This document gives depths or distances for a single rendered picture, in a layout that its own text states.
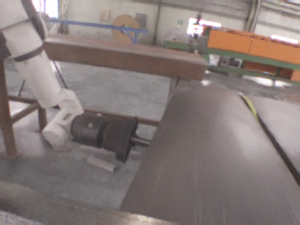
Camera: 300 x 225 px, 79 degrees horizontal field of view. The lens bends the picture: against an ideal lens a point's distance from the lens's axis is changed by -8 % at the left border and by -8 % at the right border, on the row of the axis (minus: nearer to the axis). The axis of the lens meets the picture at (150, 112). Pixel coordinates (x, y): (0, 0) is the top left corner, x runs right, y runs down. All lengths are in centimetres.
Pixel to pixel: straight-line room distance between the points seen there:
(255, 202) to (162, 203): 12
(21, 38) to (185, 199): 43
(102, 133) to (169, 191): 30
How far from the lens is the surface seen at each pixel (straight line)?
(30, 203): 21
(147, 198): 24
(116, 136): 50
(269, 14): 1578
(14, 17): 47
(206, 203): 25
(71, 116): 56
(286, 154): 45
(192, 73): 97
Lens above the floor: 91
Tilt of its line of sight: 23 degrees down
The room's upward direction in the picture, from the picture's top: 9 degrees clockwise
